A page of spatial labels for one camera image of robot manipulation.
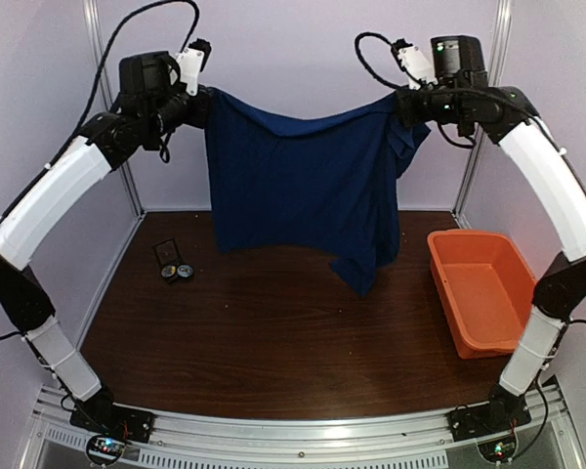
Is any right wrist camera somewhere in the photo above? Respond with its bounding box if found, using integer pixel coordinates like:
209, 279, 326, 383
391, 39, 438, 90

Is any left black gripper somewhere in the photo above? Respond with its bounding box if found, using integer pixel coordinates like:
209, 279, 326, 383
146, 83, 215, 141

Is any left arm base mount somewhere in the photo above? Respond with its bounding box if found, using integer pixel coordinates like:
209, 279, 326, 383
69, 405, 154, 444

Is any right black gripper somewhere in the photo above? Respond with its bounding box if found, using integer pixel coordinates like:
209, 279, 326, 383
394, 79, 470, 127

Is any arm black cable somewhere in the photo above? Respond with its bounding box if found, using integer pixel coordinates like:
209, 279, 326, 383
43, 0, 200, 172
354, 31, 514, 148

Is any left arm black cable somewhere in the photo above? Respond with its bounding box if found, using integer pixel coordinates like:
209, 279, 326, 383
43, 0, 200, 172

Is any orange plastic bin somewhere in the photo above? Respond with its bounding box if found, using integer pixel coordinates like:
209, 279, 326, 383
427, 229, 536, 360

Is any starry night round brooch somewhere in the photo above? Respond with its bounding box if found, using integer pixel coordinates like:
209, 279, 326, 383
160, 265, 177, 278

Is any left circuit board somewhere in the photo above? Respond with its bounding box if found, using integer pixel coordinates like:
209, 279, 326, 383
85, 435, 127, 466

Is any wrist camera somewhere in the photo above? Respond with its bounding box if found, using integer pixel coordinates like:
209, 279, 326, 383
391, 39, 438, 90
175, 38, 212, 97

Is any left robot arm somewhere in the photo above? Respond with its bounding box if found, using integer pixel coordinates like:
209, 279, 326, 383
0, 40, 210, 434

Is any right circuit board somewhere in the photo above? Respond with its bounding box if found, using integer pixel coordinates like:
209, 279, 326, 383
478, 435, 518, 465

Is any front aluminium rail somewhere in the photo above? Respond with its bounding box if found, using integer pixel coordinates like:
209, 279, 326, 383
28, 375, 586, 469

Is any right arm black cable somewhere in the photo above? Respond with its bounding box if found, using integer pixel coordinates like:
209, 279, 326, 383
354, 31, 514, 148

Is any left aluminium frame post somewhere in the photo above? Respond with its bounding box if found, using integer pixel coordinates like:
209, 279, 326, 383
83, 0, 145, 218

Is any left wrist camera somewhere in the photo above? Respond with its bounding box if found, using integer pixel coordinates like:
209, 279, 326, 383
175, 38, 212, 97

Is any circuit board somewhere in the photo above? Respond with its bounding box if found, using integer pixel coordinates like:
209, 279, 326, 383
478, 435, 518, 465
85, 435, 127, 466

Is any black brooch display box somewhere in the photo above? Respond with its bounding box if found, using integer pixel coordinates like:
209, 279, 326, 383
152, 238, 181, 284

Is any aluminium frame post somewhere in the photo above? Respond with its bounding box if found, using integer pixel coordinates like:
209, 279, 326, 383
451, 0, 513, 219
83, 0, 145, 218

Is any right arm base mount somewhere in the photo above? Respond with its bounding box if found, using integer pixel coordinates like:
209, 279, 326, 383
446, 403, 532, 442

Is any right aluminium frame post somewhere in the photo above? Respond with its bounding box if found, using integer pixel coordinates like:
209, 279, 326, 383
451, 0, 513, 219

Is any navy white clothing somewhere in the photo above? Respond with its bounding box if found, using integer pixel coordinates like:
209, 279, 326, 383
205, 90, 430, 296

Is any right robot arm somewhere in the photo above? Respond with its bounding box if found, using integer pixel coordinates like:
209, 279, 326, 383
390, 35, 586, 432

